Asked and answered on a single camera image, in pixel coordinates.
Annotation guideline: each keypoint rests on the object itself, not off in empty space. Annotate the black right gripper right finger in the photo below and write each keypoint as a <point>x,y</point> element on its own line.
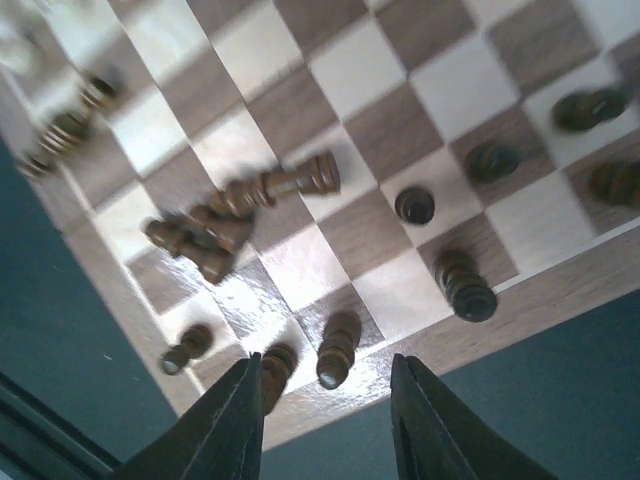
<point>437,436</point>

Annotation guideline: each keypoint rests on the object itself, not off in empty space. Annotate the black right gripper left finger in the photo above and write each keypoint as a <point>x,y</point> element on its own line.
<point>219,437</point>

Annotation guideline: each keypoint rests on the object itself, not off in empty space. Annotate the pile of brown chess pieces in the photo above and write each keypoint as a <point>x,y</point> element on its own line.
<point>212,234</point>

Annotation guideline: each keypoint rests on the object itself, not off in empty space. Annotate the wooden chess board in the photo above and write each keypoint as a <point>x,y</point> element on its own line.
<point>351,178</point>

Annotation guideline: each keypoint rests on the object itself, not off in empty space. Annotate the tall brown chess piece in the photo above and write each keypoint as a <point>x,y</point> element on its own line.
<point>69,129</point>

